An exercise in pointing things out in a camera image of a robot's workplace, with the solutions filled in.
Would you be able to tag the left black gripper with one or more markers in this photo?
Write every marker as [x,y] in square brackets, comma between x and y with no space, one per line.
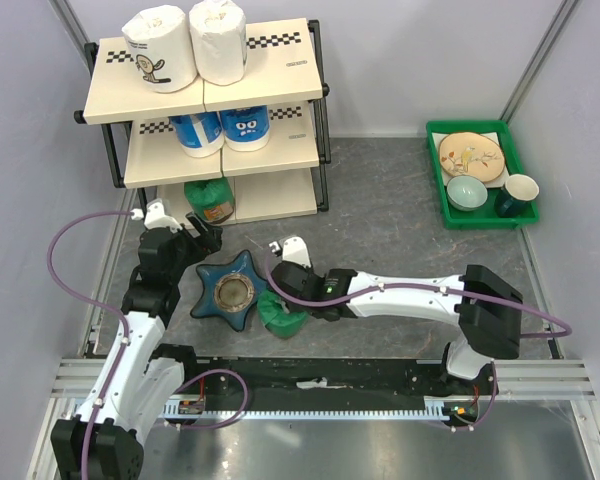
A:
[209,239]

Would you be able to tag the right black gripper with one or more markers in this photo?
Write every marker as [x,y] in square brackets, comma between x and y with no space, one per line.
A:
[305,269]

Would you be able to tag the green roll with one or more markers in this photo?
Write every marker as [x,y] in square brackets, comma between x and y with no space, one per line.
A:
[276,318]
[212,200]

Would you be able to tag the green roll front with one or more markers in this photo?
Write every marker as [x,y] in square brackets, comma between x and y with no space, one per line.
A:
[276,318]

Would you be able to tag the blue roll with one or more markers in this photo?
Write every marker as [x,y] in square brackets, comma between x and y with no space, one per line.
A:
[246,129]
[200,135]

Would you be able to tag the white cartoon-print roll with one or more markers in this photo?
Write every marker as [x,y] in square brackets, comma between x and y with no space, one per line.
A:
[160,44]

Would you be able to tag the plain white roll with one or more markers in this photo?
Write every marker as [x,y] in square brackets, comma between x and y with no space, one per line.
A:
[218,34]

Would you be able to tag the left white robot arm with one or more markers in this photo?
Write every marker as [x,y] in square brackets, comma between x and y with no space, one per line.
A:
[105,438]

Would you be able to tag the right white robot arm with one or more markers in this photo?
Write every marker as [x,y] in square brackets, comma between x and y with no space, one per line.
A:
[477,302]

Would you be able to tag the beige three-tier shelf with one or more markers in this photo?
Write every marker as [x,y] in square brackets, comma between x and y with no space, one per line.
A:
[285,178]

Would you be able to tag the blue star-shaped dish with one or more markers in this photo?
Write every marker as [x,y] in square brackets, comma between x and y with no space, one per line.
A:
[229,291]

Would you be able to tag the celadon ceramic bowl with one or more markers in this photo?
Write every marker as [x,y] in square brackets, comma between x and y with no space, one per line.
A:
[466,193]

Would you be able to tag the green plastic tray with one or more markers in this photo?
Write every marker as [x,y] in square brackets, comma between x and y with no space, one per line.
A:
[485,216]

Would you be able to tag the bird-painted ceramic plate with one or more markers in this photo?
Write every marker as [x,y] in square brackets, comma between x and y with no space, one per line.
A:
[471,154]

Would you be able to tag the dark green white-lined cup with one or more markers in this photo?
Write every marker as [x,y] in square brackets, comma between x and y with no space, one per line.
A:
[515,195]

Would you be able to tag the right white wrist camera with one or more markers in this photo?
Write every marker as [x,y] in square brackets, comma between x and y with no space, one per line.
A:
[292,249]

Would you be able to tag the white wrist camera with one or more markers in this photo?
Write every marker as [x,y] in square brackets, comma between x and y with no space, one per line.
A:
[292,249]
[157,215]

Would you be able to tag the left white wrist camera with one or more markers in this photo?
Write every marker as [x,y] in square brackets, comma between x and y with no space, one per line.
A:
[157,215]

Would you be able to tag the slotted cable duct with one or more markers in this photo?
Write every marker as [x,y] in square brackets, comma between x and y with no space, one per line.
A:
[281,407]

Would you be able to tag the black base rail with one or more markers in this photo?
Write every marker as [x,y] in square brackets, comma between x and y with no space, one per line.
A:
[252,377]

